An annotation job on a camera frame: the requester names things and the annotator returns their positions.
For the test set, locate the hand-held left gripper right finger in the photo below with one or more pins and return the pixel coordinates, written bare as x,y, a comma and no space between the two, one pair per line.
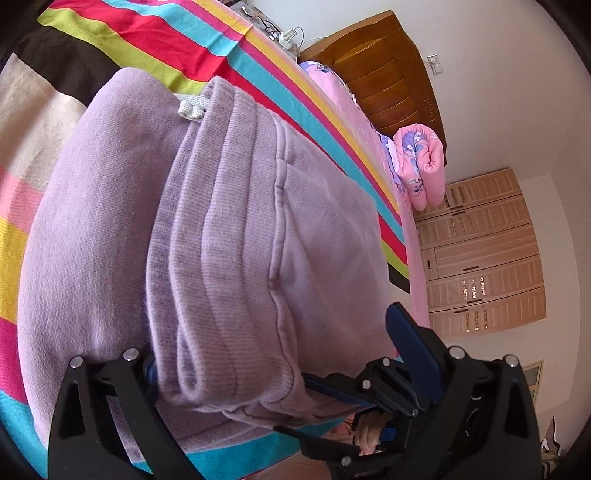
415,350

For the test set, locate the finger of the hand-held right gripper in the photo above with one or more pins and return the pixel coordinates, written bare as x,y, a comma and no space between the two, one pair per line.
351,392
323,445

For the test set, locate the wooden nightstand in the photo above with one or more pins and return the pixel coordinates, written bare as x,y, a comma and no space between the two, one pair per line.
383,69

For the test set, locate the lilac knit sweater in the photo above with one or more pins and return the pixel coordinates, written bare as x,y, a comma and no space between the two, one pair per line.
231,254

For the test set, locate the pink bed sheet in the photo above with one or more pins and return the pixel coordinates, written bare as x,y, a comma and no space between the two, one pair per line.
406,258

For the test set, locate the light wooden wardrobe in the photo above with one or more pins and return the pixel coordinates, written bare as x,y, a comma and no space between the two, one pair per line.
485,258

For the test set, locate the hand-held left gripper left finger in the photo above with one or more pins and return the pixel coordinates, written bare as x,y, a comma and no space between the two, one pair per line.
134,383

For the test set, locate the folded pink floral quilt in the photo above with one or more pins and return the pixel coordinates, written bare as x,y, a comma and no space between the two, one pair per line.
420,157

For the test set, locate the white wall socket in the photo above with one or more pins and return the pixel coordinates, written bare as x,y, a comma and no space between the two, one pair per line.
435,64

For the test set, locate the colourful striped blanket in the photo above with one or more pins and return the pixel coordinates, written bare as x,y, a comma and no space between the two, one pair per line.
138,41

